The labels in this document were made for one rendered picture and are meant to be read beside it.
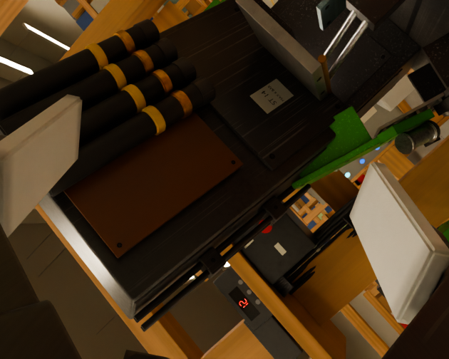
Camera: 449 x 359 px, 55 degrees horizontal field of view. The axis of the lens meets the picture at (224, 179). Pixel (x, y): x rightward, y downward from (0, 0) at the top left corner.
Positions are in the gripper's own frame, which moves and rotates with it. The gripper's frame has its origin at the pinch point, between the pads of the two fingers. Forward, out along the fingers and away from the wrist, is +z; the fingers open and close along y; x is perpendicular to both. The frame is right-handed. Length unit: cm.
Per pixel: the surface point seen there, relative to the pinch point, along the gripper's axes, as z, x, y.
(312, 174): 53, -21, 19
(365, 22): 54, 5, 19
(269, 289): 66, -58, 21
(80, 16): 621, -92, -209
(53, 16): 1161, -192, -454
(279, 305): 64, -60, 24
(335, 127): 57, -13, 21
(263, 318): 65, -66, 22
